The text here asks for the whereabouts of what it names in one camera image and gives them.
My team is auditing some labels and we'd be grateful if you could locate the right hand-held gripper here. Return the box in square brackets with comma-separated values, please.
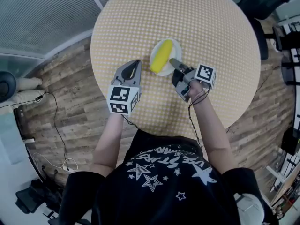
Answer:
[169, 58, 217, 103]

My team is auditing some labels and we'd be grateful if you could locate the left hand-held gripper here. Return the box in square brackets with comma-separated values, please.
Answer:
[106, 59, 143, 116]

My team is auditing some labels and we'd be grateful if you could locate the white plate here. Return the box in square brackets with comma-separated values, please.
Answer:
[150, 39, 183, 77]

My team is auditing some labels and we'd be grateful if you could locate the yellow corn cob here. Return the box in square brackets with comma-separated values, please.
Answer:
[150, 40, 174, 74]

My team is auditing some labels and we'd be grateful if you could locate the person's right forearm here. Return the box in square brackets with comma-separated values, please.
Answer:
[188, 80, 238, 174]

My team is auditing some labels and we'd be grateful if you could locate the person's left forearm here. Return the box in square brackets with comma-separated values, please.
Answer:
[90, 112, 125, 176]

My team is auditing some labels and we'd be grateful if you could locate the yellow checkered round table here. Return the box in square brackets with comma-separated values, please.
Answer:
[90, 0, 262, 141]

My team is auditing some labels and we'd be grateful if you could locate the black star-print shirt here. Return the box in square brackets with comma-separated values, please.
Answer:
[58, 128, 274, 225]

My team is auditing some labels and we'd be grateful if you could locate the black folded chair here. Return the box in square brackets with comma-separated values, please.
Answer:
[15, 179, 63, 220]

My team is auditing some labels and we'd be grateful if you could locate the person's light trouser leg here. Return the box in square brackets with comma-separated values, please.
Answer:
[233, 193, 265, 225]

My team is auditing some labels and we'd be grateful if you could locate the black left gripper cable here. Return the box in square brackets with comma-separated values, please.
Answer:
[121, 114, 139, 130]

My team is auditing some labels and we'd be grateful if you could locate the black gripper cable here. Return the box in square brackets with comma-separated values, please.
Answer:
[121, 114, 139, 130]
[188, 88, 211, 150]

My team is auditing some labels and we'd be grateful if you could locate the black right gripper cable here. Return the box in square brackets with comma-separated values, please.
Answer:
[188, 88, 211, 150]

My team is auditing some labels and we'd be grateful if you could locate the thin black floor cable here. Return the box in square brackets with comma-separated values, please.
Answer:
[0, 91, 69, 171]

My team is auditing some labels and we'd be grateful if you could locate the white power strip with cord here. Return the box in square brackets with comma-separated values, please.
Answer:
[32, 152, 78, 173]

